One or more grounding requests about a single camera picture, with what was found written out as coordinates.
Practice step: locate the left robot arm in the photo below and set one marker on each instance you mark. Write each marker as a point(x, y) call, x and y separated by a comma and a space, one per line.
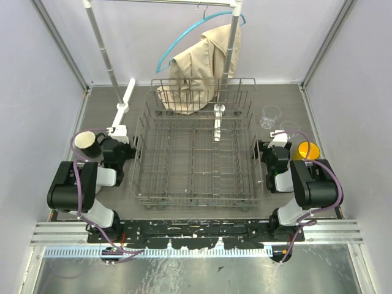
point(75, 186)

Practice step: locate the beige cloth garment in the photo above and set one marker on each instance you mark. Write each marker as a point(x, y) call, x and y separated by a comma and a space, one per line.
point(196, 73)

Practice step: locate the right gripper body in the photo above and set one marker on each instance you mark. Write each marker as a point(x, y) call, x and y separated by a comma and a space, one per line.
point(265, 158)

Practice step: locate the teal clothes hanger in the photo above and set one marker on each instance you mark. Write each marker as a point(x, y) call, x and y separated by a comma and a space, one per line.
point(231, 41)

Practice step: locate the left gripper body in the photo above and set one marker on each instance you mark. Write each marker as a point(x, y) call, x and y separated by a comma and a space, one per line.
point(127, 149)

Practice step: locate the white metal clothes rack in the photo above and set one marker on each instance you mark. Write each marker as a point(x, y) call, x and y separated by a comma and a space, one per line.
point(132, 48)

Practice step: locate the yellow plastic cup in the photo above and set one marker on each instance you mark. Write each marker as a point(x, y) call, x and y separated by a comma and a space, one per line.
point(306, 150)

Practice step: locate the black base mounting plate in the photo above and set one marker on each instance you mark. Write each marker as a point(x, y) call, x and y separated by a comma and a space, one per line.
point(199, 234)

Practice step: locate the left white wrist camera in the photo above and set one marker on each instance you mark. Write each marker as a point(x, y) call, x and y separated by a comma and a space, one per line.
point(118, 133)

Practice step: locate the white slotted cable duct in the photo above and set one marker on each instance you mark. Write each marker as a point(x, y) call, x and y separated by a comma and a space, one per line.
point(102, 252)

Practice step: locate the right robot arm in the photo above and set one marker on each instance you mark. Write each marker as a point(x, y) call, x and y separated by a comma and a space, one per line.
point(312, 184)

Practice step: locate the clear plastic cup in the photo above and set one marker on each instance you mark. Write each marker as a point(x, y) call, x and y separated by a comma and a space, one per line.
point(291, 127)
point(270, 114)

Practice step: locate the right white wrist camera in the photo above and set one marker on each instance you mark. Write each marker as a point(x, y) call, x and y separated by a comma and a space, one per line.
point(279, 138)

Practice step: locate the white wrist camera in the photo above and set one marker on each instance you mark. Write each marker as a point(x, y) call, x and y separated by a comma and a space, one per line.
point(118, 133)
point(279, 138)

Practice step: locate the grey wire dish rack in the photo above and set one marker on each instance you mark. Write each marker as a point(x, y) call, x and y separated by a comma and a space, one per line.
point(180, 164)

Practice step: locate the black mug cream inside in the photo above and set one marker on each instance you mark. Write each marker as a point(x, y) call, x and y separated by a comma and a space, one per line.
point(90, 143)

